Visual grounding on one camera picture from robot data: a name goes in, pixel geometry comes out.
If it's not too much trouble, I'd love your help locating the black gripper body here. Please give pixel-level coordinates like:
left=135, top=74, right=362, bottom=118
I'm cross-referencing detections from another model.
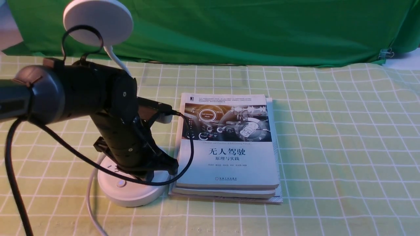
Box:
left=91, top=113, right=179, bottom=179

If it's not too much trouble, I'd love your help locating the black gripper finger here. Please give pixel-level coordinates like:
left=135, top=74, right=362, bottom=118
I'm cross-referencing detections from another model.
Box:
left=144, top=171, right=155, bottom=182

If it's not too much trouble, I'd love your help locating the white desk lamp with sockets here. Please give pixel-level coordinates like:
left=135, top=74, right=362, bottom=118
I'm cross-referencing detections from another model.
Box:
left=63, top=0, right=165, bottom=210

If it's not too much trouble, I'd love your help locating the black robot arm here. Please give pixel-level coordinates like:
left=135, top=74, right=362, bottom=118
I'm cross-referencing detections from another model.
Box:
left=0, top=58, right=179, bottom=181

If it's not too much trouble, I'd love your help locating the top book self-driving cover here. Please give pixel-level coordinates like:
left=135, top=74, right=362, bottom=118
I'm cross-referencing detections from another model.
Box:
left=177, top=93, right=280, bottom=189

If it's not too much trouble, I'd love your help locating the green checkered tablecloth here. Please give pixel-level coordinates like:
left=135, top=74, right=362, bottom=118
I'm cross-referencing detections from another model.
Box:
left=12, top=63, right=420, bottom=236

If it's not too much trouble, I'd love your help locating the green backdrop cloth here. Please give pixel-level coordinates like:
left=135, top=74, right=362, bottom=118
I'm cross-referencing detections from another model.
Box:
left=3, top=0, right=420, bottom=68

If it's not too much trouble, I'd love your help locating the metal binder clip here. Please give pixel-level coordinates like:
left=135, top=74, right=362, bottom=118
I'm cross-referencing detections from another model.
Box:
left=377, top=48, right=395, bottom=60

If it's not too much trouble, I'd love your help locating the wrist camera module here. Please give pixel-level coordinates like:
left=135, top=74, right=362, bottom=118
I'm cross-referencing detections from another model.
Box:
left=136, top=97, right=178, bottom=126

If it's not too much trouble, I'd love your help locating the white lamp power cable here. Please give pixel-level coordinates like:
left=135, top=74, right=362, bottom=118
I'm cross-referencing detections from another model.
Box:
left=86, top=152, right=109, bottom=236

